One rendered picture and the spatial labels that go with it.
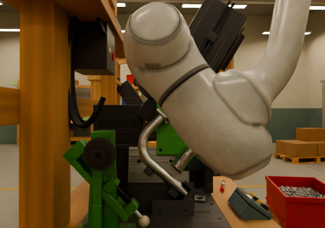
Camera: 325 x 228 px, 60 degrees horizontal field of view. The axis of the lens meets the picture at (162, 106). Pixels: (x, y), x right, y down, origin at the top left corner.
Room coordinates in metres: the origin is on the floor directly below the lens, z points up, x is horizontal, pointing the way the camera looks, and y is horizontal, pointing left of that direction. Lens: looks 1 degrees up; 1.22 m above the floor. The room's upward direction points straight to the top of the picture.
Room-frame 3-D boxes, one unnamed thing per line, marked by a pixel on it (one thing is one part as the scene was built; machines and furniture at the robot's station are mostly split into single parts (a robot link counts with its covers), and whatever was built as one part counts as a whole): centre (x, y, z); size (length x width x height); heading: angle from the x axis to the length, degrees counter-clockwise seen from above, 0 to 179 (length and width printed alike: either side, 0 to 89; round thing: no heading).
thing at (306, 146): (6.75, -3.45, 0.37); 1.20 x 0.80 x 0.74; 100
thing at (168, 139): (1.01, -0.04, 1.17); 0.13 x 0.12 x 0.20; 1
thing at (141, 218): (0.70, 0.06, 0.96); 0.06 x 0.03 x 0.06; 91
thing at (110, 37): (0.97, 0.23, 1.42); 0.17 x 0.12 x 0.15; 1
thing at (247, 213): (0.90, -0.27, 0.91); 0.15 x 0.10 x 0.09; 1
